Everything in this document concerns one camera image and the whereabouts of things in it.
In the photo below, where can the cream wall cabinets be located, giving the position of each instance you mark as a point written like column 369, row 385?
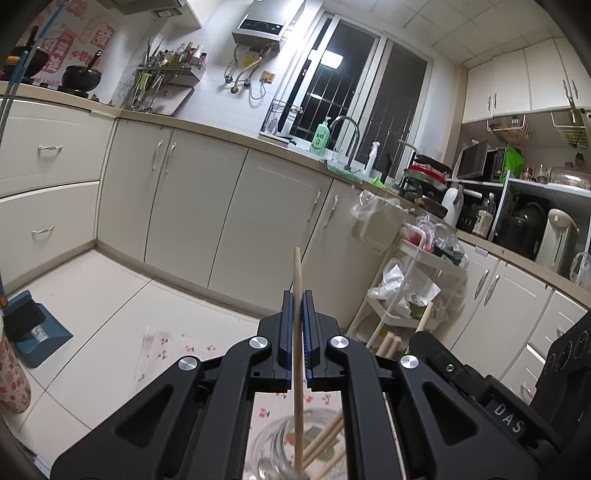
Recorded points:
column 508, row 83

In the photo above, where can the black microwave oven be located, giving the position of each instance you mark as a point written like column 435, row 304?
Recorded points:
column 473, row 161

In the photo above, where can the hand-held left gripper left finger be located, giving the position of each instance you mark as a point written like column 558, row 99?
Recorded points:
column 288, row 332

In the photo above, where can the cream thermo pot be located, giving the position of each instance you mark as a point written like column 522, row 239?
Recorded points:
column 556, row 242

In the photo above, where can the dark rice cooker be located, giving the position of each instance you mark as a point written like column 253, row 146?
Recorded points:
column 524, row 228

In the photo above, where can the cherry print tablecloth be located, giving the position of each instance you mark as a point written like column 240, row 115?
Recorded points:
column 161, row 350

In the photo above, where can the black wok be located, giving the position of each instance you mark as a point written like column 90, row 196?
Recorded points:
column 81, row 78
column 27, row 64

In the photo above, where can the stack of pots and pans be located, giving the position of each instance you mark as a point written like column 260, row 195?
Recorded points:
column 427, row 177

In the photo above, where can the wall outlet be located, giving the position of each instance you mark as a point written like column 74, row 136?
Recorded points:
column 268, row 77

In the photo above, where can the white plastic bag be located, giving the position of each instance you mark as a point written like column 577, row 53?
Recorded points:
column 401, row 286

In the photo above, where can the barred kitchen window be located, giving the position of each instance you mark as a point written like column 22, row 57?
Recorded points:
column 351, row 69

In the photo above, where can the bundle of wooden chopsticks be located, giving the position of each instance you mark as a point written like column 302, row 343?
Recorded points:
column 323, row 438

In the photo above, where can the red and clear container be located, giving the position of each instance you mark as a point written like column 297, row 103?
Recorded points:
column 415, row 237

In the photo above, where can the pink wall stickers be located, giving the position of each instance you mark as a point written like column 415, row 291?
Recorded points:
column 99, row 37

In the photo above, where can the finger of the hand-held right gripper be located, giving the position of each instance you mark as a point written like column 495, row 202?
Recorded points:
column 443, row 357

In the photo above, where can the single wooden chopstick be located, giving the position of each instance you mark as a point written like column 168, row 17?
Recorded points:
column 425, row 317
column 298, row 277

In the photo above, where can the blue dustpan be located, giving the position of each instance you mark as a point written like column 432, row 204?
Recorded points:
column 41, row 337

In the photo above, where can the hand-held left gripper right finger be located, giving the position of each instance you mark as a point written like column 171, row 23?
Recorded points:
column 308, row 332

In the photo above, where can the clear hanging plastic bag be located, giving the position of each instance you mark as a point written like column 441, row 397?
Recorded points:
column 374, row 221

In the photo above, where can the clear plastic bottle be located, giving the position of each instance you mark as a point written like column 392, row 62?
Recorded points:
column 484, row 219

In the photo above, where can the clear glass jar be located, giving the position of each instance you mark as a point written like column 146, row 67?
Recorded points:
column 272, row 443

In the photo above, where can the metal utensil and spice rack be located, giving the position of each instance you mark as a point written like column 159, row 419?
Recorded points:
column 175, row 74

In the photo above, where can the cream kitchen base cabinets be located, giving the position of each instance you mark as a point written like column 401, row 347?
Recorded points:
column 184, row 198

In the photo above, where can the chrome sink faucet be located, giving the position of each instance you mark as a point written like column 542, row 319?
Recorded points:
column 357, row 143

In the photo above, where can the green bag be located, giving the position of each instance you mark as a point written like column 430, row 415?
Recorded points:
column 512, row 164

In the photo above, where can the floral cloth-covered bin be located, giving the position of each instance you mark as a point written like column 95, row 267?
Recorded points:
column 14, row 378

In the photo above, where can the white jug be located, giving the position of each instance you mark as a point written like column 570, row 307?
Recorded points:
column 452, row 207

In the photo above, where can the silver water heater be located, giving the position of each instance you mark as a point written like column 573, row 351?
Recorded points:
column 263, row 25

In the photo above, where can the green dish soap bottle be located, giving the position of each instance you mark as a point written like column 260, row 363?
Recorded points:
column 320, row 138

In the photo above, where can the blue broom pole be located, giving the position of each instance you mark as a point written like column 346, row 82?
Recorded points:
column 11, row 83

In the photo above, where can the white counter shelf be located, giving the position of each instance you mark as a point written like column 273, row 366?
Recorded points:
column 545, row 183

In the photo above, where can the white spray bottle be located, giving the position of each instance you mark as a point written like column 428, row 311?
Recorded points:
column 371, row 161

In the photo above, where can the black range hood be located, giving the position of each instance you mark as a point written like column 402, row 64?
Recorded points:
column 147, row 5

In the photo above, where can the green sink mat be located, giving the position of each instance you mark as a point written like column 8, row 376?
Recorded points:
column 344, row 171

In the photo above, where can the white trolley cart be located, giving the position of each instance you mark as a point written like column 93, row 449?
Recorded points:
column 429, row 261

